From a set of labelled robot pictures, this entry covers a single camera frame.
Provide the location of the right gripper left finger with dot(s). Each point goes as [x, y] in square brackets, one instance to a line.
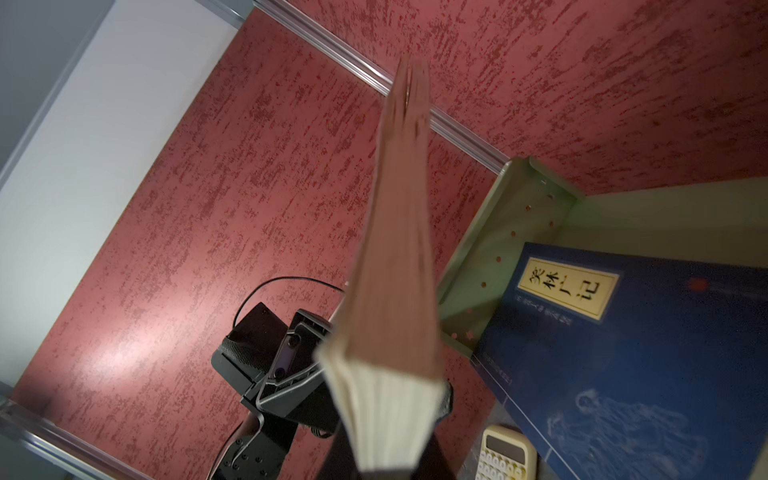
[339, 463]

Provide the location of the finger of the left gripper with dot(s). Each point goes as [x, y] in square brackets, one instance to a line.
[295, 387]

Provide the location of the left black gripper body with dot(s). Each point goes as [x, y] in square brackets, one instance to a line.
[270, 365]

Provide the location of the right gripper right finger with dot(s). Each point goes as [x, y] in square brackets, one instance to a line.
[433, 464]

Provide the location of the blue book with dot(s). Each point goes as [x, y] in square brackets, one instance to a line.
[629, 367]
[383, 361]

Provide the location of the cream calculator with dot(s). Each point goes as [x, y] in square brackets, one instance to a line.
[506, 454]

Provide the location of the green wooden shelf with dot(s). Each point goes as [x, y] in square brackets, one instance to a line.
[721, 222]

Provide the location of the left aluminium corner post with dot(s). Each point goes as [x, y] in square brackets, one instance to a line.
[304, 27]

